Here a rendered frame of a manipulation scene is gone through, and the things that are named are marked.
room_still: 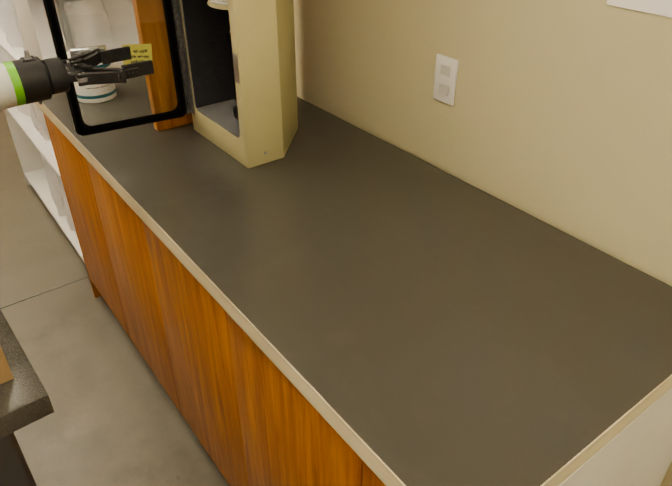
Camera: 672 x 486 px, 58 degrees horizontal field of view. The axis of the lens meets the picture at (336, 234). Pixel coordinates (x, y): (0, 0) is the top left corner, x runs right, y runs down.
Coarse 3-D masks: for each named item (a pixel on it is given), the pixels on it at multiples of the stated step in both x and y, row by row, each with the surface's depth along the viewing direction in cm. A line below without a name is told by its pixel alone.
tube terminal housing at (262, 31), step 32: (256, 0) 138; (288, 0) 154; (256, 32) 142; (288, 32) 157; (256, 64) 145; (288, 64) 160; (256, 96) 149; (288, 96) 163; (256, 128) 154; (288, 128) 166; (256, 160) 158
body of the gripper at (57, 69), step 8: (48, 64) 129; (56, 64) 130; (64, 64) 136; (56, 72) 129; (64, 72) 130; (72, 72) 131; (80, 72) 132; (56, 80) 130; (64, 80) 131; (72, 80) 132; (56, 88) 131; (64, 88) 132
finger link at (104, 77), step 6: (90, 72) 131; (96, 72) 131; (102, 72) 131; (108, 72) 131; (114, 72) 131; (120, 72) 131; (78, 78) 129; (90, 78) 130; (96, 78) 131; (102, 78) 131; (108, 78) 131; (114, 78) 131; (78, 84) 130; (84, 84) 130; (90, 84) 131
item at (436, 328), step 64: (64, 128) 181; (128, 128) 180; (192, 128) 180; (320, 128) 180; (128, 192) 147; (192, 192) 147; (256, 192) 147; (320, 192) 147; (384, 192) 147; (448, 192) 147; (192, 256) 124; (256, 256) 124; (320, 256) 124; (384, 256) 124; (448, 256) 124; (512, 256) 124; (576, 256) 124; (256, 320) 108; (320, 320) 108; (384, 320) 108; (448, 320) 108; (512, 320) 108; (576, 320) 108; (640, 320) 108; (320, 384) 95; (384, 384) 95; (448, 384) 95; (512, 384) 95; (576, 384) 95; (640, 384) 95; (384, 448) 85; (448, 448) 85; (512, 448) 85; (576, 448) 85
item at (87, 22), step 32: (64, 0) 145; (96, 0) 149; (128, 0) 152; (160, 0) 156; (64, 32) 148; (96, 32) 152; (128, 32) 156; (160, 32) 160; (160, 64) 164; (96, 96) 159; (128, 96) 164; (160, 96) 168
